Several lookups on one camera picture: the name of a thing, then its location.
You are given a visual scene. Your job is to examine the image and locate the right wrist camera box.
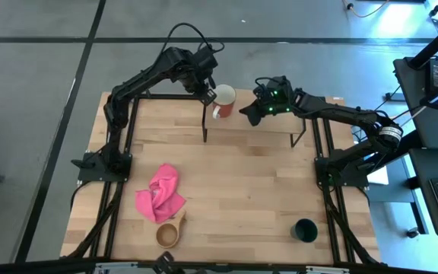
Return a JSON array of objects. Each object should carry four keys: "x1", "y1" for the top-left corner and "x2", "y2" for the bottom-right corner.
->
[{"x1": 254, "y1": 75, "x2": 285, "y2": 96}]

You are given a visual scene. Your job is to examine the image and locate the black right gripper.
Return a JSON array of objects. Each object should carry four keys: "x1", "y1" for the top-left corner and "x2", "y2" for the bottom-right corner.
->
[{"x1": 238, "y1": 77, "x2": 296, "y2": 127}]

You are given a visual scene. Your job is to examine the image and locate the black diagonal post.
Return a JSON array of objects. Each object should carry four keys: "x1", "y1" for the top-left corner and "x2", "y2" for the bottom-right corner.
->
[{"x1": 408, "y1": 14, "x2": 438, "y2": 69}]

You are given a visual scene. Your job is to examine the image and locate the yellow floor cable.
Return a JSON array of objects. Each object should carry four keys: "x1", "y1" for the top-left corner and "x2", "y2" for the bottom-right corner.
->
[{"x1": 342, "y1": 0, "x2": 389, "y2": 19}]

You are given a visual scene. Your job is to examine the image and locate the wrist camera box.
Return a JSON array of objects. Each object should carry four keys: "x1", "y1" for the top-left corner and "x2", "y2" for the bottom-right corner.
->
[
  {"x1": 254, "y1": 75, "x2": 285, "y2": 96},
  {"x1": 195, "y1": 46, "x2": 219, "y2": 70}
]

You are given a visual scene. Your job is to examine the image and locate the wooden shelf black legs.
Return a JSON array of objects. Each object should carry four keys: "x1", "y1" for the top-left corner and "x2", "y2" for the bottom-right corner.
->
[{"x1": 202, "y1": 88, "x2": 308, "y2": 149}]

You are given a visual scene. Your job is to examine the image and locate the wooden cup with handle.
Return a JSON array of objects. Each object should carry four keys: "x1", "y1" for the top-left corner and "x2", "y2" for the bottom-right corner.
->
[{"x1": 155, "y1": 209, "x2": 188, "y2": 250}]

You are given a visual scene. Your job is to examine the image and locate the black crossbar silver brackets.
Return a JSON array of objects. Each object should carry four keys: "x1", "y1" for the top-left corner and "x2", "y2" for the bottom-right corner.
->
[{"x1": 0, "y1": 258, "x2": 438, "y2": 274}]

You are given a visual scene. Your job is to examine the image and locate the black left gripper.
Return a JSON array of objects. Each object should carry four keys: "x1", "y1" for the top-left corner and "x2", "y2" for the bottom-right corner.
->
[{"x1": 182, "y1": 65, "x2": 217, "y2": 107}]

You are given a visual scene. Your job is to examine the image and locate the red mug white handle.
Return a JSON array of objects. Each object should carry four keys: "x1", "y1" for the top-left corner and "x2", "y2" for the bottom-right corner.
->
[{"x1": 211, "y1": 84, "x2": 237, "y2": 119}]

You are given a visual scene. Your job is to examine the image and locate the black aluminium table frame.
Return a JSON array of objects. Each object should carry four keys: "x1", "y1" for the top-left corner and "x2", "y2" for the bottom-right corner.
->
[{"x1": 61, "y1": 85, "x2": 383, "y2": 267}]

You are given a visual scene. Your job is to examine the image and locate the pink cloth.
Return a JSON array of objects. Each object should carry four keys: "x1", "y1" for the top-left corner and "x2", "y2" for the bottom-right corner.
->
[{"x1": 135, "y1": 163, "x2": 187, "y2": 225}]

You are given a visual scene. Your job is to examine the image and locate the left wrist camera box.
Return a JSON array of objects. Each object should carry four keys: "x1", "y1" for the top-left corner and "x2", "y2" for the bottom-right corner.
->
[{"x1": 195, "y1": 46, "x2": 219, "y2": 70}]

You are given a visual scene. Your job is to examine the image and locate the dark green cup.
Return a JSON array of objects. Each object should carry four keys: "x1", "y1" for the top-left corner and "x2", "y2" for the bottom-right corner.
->
[{"x1": 290, "y1": 218, "x2": 319, "y2": 244}]

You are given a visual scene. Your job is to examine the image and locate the black jointed device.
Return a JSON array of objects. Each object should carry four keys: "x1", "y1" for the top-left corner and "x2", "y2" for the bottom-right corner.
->
[{"x1": 152, "y1": 250, "x2": 185, "y2": 274}]

